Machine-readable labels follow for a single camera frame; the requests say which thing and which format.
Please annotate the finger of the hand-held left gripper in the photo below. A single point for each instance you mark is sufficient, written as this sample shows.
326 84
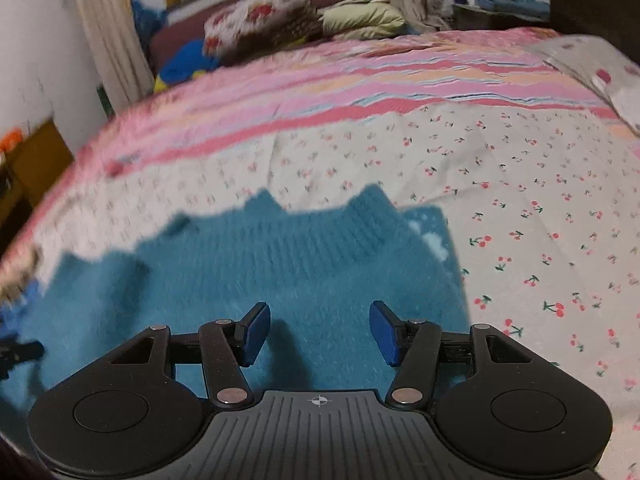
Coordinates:
22 351

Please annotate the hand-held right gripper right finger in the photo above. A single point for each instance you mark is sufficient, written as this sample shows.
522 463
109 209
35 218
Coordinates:
384 332

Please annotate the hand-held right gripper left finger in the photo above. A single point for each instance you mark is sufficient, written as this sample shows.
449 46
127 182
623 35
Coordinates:
255 332

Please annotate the teal fuzzy knit sweater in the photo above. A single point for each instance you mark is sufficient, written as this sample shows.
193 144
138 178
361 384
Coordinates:
325 280

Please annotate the pile of clothes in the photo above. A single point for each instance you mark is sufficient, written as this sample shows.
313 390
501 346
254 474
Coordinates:
480 5

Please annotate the blue ribbed garment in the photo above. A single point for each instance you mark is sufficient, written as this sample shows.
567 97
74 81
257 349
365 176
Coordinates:
22 300

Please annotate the wooden cabinet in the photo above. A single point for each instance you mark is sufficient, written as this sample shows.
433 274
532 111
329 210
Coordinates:
35 175

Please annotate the cherry print bed sheet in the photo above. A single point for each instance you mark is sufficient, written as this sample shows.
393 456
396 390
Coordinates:
525 210

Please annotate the pink striped blanket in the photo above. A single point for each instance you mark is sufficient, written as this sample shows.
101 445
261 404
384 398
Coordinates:
350 80

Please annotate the green object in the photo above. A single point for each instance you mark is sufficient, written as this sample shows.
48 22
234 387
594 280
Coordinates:
104 101

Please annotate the blue and yellow cloth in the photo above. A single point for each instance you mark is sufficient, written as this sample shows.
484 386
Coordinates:
185 65

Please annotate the yellow-green pillow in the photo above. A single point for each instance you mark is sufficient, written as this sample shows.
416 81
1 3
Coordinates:
360 20

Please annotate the red floral cushion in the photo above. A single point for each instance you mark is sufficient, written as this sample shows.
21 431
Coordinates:
255 15

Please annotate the pale cartoon print pillow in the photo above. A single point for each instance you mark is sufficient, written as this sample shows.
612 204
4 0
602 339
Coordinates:
600 70

